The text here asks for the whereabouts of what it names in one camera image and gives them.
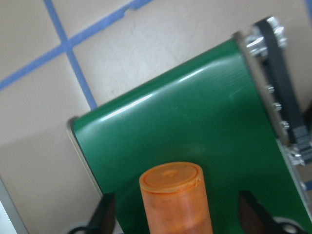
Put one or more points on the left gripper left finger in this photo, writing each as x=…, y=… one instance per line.
x=104, y=218

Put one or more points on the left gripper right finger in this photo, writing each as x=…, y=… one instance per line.
x=255, y=219

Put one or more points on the green conveyor belt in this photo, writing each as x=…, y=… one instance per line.
x=231, y=110

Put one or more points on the plain orange cylinder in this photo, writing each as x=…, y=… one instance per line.
x=175, y=199

